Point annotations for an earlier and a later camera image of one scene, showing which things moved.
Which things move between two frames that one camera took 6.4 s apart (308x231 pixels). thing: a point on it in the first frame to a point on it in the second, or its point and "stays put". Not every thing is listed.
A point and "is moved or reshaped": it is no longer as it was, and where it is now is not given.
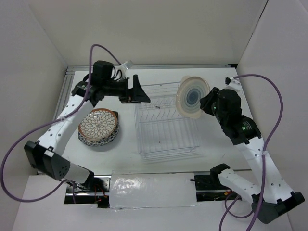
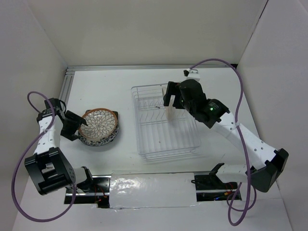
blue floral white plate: [98, 143] stays put
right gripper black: [205, 102] to [171, 89]
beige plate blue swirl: [190, 91] is moved or reshaped
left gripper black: [138, 94] to [77, 121]
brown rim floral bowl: [97, 124] stays put
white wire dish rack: [162, 134] stays put
